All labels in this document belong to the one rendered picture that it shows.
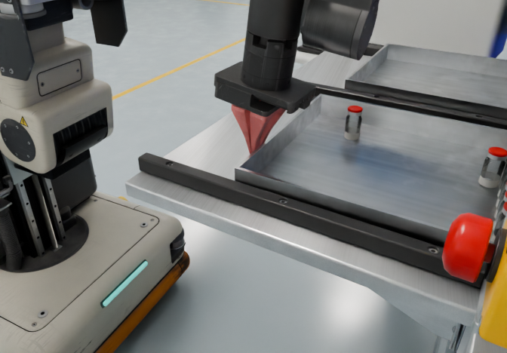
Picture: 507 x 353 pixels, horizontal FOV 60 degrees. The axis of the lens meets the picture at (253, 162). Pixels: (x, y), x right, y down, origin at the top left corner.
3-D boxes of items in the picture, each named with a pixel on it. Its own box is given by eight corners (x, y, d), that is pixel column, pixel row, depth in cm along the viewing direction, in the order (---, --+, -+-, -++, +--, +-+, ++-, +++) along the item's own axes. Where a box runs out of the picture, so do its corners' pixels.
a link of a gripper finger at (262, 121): (257, 173, 52) (268, 101, 47) (207, 150, 55) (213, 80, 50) (283, 149, 58) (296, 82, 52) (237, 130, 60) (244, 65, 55)
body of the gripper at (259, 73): (290, 119, 47) (302, 52, 43) (211, 89, 51) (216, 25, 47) (314, 99, 52) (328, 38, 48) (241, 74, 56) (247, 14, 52)
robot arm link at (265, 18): (268, -36, 47) (243, -30, 43) (329, -22, 45) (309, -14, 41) (259, 29, 51) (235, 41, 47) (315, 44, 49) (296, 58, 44)
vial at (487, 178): (498, 182, 54) (509, 148, 52) (497, 191, 52) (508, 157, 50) (478, 177, 55) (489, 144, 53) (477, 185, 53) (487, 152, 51)
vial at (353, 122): (361, 136, 64) (365, 108, 62) (355, 142, 63) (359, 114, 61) (347, 133, 65) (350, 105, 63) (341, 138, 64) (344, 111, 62)
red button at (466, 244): (506, 265, 28) (526, 215, 26) (501, 308, 25) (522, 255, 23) (444, 245, 30) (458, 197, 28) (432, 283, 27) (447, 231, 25)
